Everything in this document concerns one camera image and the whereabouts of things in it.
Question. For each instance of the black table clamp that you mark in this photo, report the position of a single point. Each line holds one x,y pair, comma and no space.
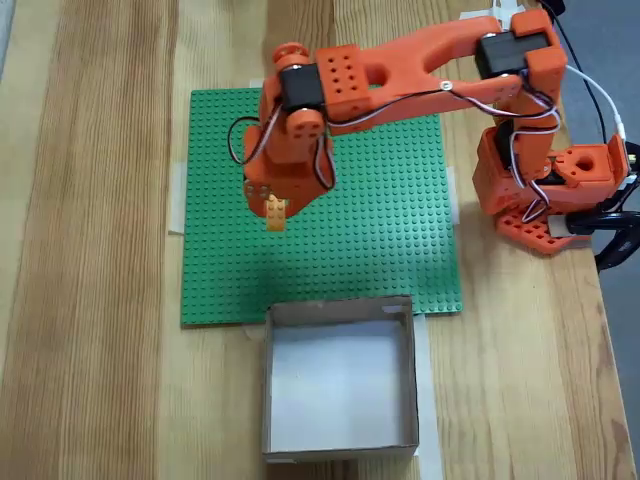
582,226

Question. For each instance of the open cardboard box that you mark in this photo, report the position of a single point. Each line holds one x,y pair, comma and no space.
340,380

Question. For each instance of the yellow lego block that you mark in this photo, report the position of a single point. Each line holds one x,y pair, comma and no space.
276,215

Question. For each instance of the green lego baseplate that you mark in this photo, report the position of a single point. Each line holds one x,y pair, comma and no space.
350,260

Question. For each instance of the masking tape strip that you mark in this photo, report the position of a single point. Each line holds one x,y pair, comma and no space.
254,331
475,14
259,85
454,200
429,400
505,6
176,200

